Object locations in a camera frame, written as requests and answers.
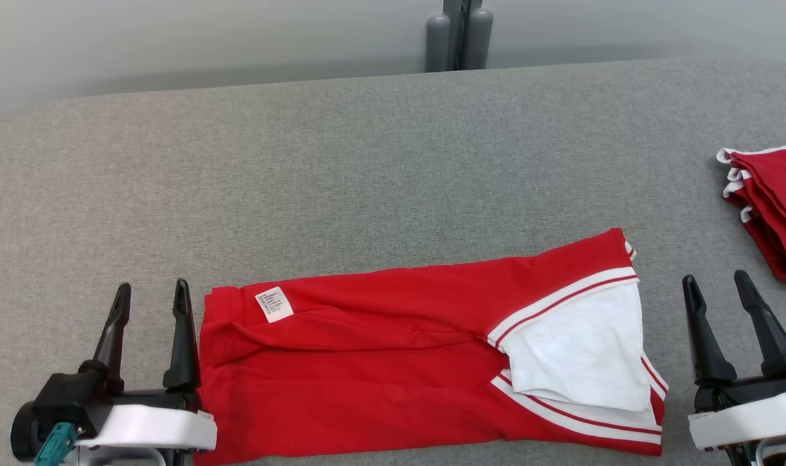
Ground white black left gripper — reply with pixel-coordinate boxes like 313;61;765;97
76;279;218;452

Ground black cable with teal connector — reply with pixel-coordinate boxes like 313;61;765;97
34;422;78;466

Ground red jersey with white trim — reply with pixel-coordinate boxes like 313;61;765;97
194;227;669;466

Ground red shorts with white band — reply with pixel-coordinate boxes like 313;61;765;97
717;141;786;283

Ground grey cylinder post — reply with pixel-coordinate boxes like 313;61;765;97
425;14;452;73
464;8;495;71

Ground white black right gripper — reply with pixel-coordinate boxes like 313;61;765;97
683;270;786;450

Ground grey aluminium wall rail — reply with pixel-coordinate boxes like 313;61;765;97
442;0;483;71

